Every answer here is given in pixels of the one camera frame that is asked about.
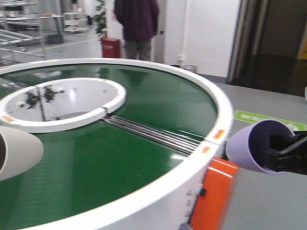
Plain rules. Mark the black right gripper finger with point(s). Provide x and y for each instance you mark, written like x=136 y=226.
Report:
x=270 y=160
x=281 y=142

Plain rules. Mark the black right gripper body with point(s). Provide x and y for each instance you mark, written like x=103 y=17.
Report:
x=294 y=159

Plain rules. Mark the lavender plastic cup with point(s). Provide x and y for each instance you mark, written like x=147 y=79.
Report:
x=247 y=147

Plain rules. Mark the cream plastic cup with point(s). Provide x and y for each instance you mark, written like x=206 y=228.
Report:
x=19 y=152

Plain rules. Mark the orange conveyor control panel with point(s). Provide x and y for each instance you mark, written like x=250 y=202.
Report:
x=214 y=200

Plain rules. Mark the white outer conveyor rim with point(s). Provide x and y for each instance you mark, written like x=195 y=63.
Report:
x=168 y=202

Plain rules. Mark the green circular conveyor belt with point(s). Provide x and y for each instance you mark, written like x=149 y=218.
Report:
x=90 y=166

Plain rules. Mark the person in purple jacket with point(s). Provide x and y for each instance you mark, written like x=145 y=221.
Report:
x=139 y=19

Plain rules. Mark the red fire extinguisher box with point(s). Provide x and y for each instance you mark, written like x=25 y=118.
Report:
x=110 y=47

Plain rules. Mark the green potted plant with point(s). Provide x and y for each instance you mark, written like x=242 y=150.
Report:
x=100 y=19

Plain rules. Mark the white shelving cart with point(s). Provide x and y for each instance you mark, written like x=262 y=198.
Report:
x=75 y=22

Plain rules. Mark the dark grey floor box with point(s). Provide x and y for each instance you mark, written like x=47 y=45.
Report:
x=55 y=39

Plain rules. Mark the metal roller rack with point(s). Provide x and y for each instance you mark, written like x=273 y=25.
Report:
x=21 y=35

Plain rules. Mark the grey wire waste basket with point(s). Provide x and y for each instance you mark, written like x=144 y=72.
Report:
x=190 y=68

